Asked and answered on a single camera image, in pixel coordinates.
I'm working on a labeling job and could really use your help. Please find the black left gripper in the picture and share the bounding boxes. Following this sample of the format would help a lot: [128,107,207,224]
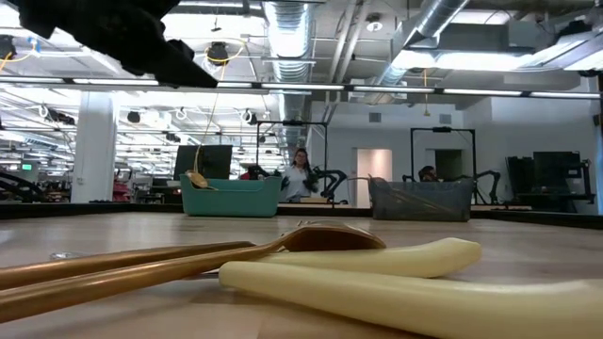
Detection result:
[8,0,220,89]

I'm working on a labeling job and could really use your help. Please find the gold spoon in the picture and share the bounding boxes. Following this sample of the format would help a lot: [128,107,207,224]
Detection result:
[0,220,387,324]
[184,169,211,191]

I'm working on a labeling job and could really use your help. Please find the cream handled silver knife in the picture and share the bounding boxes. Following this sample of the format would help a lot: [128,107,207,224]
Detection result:
[256,236,482,279]
[49,251,603,339]

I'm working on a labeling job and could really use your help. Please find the black monitor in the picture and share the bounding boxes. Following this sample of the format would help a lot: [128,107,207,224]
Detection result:
[173,144,234,181]

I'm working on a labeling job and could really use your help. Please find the white column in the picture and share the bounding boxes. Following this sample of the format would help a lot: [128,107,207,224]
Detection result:
[70,91,118,203]

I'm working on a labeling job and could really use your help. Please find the teal plastic bin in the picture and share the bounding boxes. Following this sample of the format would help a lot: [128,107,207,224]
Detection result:
[179,172,283,218]

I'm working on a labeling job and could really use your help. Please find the person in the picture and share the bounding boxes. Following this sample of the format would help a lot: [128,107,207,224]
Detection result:
[281,148,316,203]
[417,164,442,184]

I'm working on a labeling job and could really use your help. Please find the grey plastic bin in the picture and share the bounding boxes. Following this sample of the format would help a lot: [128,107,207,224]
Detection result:
[367,176,475,222]

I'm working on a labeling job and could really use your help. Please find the black equipment rack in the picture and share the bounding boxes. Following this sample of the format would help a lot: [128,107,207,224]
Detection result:
[506,150,595,213]

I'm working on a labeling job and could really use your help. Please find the black ceiling dome camera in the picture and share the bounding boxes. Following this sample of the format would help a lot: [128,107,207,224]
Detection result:
[205,40,231,67]

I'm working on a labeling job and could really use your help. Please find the hanging yellow cable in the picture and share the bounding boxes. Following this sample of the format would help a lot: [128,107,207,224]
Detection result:
[193,60,228,173]

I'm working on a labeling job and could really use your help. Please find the silver spiral ceiling duct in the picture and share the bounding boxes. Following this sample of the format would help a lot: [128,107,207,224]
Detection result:
[263,0,315,147]

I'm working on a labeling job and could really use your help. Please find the black stand frame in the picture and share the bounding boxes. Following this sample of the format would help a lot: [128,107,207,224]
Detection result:
[410,125,477,180]
[255,120,330,189]

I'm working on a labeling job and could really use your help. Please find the silver slanted ceiling duct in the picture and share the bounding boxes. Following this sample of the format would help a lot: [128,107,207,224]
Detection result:
[376,0,472,90]

